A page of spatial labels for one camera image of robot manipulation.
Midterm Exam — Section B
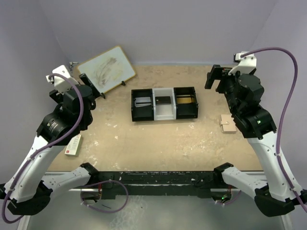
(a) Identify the black card in bin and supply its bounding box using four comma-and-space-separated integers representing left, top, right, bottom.
155, 96, 171, 105

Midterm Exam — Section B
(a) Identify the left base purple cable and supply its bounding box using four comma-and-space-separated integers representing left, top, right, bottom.
80, 179, 130, 213

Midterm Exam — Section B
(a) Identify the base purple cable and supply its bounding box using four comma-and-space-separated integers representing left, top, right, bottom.
80, 179, 130, 213
214, 186, 243, 207

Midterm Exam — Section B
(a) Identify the white green paper box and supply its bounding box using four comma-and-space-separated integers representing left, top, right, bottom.
64, 134, 82, 157

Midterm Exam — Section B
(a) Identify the gold card in bin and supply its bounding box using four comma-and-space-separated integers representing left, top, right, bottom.
177, 95, 195, 104

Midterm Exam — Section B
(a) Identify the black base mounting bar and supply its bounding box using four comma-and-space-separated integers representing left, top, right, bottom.
81, 163, 231, 200

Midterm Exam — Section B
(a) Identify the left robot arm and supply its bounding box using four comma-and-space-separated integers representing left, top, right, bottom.
0, 73, 99, 224

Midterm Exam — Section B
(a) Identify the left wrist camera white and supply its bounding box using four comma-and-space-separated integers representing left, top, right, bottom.
45, 65, 80, 94

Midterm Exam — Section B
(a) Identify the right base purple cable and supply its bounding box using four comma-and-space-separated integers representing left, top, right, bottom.
214, 186, 243, 207

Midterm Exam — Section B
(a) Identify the silver cards stack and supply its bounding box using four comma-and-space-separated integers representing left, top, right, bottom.
134, 97, 152, 107

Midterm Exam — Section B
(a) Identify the whiteboard with yellow frame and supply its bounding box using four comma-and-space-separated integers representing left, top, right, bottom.
76, 46, 136, 98

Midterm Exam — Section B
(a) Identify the middle white tray bin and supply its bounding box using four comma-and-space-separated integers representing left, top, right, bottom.
152, 88, 177, 121

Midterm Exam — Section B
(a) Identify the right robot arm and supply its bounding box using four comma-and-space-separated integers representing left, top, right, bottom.
204, 65, 307, 217

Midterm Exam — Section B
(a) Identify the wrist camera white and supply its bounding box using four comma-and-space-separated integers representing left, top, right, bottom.
45, 65, 80, 94
228, 51, 257, 76

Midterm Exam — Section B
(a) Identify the left black tray bin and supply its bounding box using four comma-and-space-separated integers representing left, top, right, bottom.
131, 89, 154, 122

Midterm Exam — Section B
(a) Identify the right black tray bin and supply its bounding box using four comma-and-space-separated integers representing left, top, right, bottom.
174, 87, 199, 120

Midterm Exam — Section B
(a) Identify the black tray bin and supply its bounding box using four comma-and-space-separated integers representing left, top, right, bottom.
131, 89, 154, 122
174, 87, 199, 120

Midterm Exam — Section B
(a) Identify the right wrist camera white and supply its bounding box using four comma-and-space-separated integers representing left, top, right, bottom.
228, 51, 257, 76

